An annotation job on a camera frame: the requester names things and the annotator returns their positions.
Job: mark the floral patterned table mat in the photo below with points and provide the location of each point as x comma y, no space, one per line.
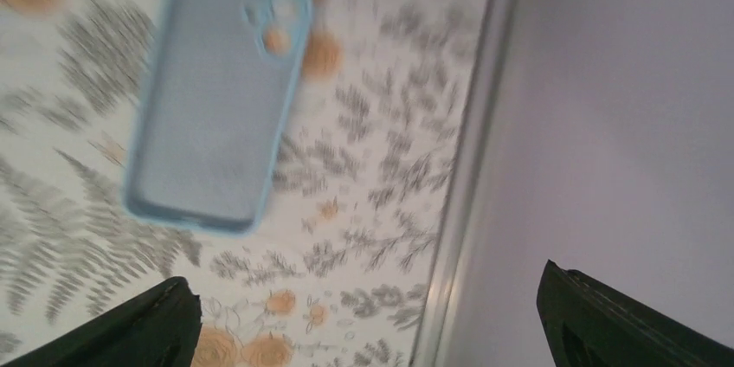
335,272

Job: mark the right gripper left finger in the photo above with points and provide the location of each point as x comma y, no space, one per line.
159,327

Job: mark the light blue phone case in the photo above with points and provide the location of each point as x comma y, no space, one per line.
213,105

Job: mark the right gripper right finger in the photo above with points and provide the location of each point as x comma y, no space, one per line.
587,323

